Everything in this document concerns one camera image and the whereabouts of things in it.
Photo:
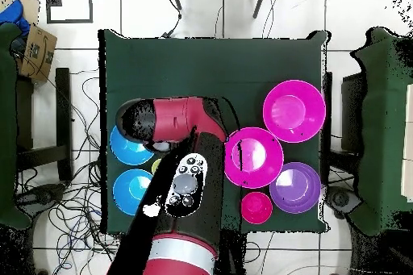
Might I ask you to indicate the green covered side table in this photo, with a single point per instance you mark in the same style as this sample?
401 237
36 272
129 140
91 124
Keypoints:
8 126
384 126

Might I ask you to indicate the black bench frame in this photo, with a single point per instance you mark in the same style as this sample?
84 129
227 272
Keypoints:
63 110
353 110

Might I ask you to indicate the dark green table cloth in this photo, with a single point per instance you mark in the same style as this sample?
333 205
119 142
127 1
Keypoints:
193 62

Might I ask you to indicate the yellow cup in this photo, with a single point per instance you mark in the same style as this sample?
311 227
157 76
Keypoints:
156 167

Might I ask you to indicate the black pedestal foot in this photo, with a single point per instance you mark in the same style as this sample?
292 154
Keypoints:
342 199
42 196

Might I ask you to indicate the small crimson bowl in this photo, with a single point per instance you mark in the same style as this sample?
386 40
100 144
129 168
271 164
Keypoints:
256 208

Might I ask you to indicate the large blue bowl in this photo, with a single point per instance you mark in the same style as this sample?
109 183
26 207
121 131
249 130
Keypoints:
127 194
125 152

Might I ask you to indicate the plain cardboard box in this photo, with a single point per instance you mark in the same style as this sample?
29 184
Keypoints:
32 7

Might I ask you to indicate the purple bowl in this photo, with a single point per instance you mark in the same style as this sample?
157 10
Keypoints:
295 188

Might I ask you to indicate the large pink bowl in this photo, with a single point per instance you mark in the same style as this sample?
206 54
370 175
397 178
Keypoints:
258 159
293 111

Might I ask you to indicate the printed cardboard box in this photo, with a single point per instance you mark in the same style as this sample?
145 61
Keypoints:
37 59

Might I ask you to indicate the blue cloth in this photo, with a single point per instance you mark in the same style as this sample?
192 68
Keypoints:
14 13

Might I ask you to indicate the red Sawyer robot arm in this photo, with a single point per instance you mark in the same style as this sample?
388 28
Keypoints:
174 120

